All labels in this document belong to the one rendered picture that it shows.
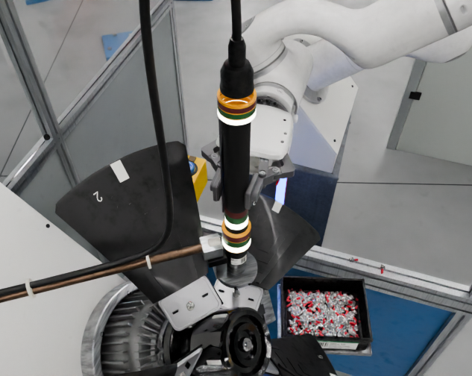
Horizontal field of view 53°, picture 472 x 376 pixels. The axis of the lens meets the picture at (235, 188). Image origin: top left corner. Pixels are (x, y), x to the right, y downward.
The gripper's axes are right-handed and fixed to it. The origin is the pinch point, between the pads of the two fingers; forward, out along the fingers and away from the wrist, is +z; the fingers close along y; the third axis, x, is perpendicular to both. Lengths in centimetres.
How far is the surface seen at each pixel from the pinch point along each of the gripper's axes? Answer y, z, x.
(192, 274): 6.0, 4.2, -18.6
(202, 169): 21, -38, -42
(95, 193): 22.2, 1.3, -7.7
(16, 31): 70, -43, -14
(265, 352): -8.0, 8.4, -29.5
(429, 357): -54, -35, -102
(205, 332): 1.6, 10.4, -24.1
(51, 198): 70, -32, -65
